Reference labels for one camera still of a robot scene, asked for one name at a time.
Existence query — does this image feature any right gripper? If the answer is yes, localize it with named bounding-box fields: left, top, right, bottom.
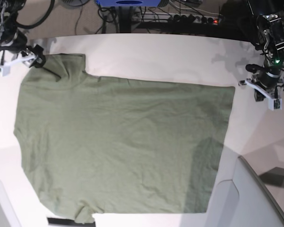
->
left=0, top=29, right=46, bottom=68

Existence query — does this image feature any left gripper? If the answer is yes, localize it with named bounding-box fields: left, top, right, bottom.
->
left=254, top=66, right=281, bottom=102

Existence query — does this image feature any green t-shirt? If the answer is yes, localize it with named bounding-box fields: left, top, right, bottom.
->
left=14, top=54, right=235, bottom=223

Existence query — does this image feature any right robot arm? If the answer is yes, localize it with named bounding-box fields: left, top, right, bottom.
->
left=0, top=0, right=55, bottom=72

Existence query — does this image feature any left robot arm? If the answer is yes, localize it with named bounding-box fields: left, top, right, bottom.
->
left=245, top=0, right=284, bottom=102

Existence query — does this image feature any blue box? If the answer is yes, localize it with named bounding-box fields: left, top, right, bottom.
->
left=96, top=0, right=160, bottom=7

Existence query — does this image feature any black table leg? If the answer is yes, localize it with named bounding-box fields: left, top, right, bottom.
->
left=116, top=6, right=134, bottom=33

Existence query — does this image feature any black power strip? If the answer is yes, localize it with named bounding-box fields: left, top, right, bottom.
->
left=168, top=14, right=225, bottom=25

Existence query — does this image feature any white slotted plate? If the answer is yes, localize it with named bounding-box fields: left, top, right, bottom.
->
left=47, top=218, right=96, bottom=227

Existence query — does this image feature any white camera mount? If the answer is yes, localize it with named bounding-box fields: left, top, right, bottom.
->
left=239, top=77, right=284, bottom=111
left=0, top=49, right=38, bottom=77

